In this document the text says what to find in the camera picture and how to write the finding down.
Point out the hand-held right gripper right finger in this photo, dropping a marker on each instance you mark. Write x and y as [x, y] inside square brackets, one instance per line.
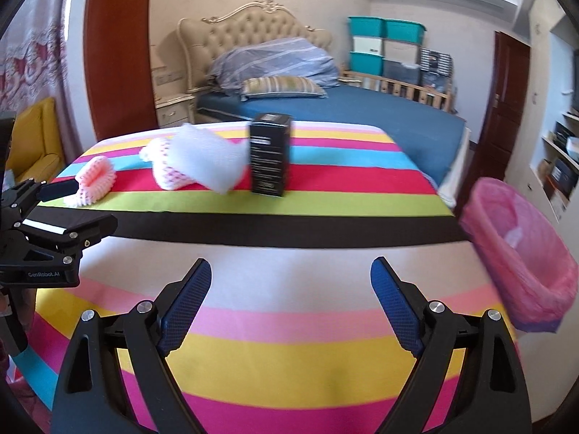
[398, 307]

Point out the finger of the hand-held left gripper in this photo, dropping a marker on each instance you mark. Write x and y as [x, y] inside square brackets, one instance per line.
[54, 190]
[86, 228]

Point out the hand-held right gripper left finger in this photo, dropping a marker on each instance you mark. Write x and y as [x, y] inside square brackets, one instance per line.
[187, 307]

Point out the small pink foam net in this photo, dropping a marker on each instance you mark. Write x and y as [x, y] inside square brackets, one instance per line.
[92, 181]

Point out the pink lined trash bin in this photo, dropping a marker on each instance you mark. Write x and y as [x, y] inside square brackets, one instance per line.
[543, 289]

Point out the yellow chair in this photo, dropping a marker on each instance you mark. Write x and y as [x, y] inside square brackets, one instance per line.
[36, 135]

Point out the large pink foam net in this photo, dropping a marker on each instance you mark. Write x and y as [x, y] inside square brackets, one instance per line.
[165, 176]

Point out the rainbow striped tablecloth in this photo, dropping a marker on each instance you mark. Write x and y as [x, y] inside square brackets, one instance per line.
[289, 280]

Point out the pink patterned curtain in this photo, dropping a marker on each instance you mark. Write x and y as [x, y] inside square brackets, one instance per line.
[31, 54]

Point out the white foam net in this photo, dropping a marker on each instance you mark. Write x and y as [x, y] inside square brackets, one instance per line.
[208, 158]

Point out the cream bedside table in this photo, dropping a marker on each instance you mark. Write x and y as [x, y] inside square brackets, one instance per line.
[174, 110]

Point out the brown wooden pillar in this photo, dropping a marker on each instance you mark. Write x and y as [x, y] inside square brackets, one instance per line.
[117, 54]

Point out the brown cardboard box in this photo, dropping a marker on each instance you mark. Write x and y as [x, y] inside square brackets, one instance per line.
[167, 77]

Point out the black printed box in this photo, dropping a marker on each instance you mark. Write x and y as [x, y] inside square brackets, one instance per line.
[269, 158]

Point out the blue bed mattress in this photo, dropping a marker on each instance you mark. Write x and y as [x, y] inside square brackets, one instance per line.
[384, 126]

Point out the black safe box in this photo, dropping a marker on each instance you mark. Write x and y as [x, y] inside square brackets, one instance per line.
[562, 176]

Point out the dark patterned storage box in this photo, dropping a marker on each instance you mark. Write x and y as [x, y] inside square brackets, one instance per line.
[436, 82]
[436, 59]

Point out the brown wooden door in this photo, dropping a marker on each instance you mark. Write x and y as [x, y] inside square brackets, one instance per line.
[506, 99]

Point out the striped pillow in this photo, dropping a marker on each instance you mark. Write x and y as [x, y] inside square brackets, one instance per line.
[280, 87]

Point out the blue striped duvet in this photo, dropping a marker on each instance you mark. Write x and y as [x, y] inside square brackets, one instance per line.
[271, 63]

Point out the beige tufted headboard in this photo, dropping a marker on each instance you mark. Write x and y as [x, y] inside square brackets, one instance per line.
[253, 27]

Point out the stack of plastic storage bins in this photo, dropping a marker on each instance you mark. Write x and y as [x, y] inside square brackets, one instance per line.
[384, 45]

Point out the white built-in wardrobe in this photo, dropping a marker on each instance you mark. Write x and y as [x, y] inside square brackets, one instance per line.
[556, 77]

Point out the wooden crib rail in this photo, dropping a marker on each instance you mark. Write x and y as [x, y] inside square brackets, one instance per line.
[407, 88]

